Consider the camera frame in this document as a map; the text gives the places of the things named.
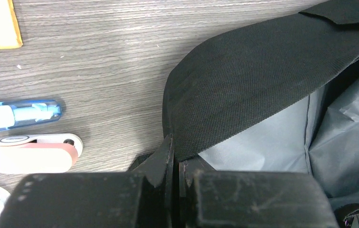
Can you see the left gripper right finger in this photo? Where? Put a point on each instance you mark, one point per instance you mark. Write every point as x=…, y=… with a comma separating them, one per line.
x=187, y=170

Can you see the blue eraser pen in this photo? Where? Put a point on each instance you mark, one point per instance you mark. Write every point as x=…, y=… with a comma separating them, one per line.
x=17, y=114

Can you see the pink correction tape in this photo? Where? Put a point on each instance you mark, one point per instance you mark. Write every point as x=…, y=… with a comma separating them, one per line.
x=39, y=153

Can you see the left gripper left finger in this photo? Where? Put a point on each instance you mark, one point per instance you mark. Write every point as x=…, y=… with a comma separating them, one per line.
x=155, y=207

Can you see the black backpack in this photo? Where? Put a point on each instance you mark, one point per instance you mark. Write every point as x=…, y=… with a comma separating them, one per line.
x=273, y=107

